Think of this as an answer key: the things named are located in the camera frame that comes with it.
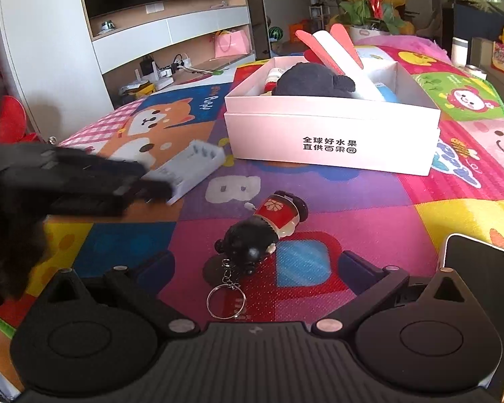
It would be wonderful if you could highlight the white battery charger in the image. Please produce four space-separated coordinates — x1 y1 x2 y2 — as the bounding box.
145 140 225 205

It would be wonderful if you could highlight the black doll keychain red dress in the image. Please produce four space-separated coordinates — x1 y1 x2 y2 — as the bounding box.
206 190 309 321

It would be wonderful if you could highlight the black plush toy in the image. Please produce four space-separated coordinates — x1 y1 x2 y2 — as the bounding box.
272 63 356 98

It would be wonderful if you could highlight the red white plush toy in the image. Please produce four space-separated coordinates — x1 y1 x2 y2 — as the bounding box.
296 24 385 102

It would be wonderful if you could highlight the round pink cartoon tin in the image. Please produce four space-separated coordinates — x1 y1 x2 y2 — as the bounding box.
264 68 293 96

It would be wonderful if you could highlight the blue white tissue pack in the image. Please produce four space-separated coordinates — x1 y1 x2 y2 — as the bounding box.
375 83 399 103

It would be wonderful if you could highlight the red pedal trash bin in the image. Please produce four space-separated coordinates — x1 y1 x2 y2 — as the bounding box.
0 96 41 144

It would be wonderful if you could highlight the colourful cartoon play mat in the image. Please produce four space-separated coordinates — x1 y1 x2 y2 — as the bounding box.
0 48 504 338

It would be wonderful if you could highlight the white TV cabinet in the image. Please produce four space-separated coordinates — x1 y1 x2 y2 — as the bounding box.
0 0 250 140

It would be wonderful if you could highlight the pink paper gift bag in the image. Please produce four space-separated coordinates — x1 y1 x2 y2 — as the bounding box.
214 30 252 58

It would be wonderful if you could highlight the pink cardboard box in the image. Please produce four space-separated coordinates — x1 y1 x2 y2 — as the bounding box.
224 55 440 176

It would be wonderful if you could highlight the green watermelon ball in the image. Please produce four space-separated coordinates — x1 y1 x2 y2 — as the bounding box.
268 27 284 43

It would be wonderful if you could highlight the orange bag on floor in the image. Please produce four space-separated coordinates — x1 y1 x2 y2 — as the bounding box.
288 19 309 43

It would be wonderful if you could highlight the potted pink flower plant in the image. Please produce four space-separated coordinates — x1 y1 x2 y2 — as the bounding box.
326 0 408 42

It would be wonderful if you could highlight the white cylindrical jar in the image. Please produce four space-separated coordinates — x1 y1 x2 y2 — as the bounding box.
451 37 469 68

